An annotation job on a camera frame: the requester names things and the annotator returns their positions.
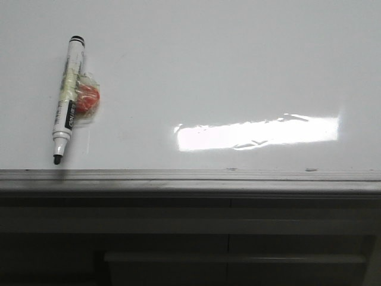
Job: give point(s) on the red magnet taped to marker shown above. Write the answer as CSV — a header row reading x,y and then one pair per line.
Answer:
x,y
88,99

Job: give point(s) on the white black whiteboard marker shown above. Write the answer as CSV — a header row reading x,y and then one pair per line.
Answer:
x,y
66,108

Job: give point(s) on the white whiteboard with metal frame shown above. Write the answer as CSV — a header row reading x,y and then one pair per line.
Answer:
x,y
198,98

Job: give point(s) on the grey cabinet with handle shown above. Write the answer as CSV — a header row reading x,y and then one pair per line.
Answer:
x,y
268,241

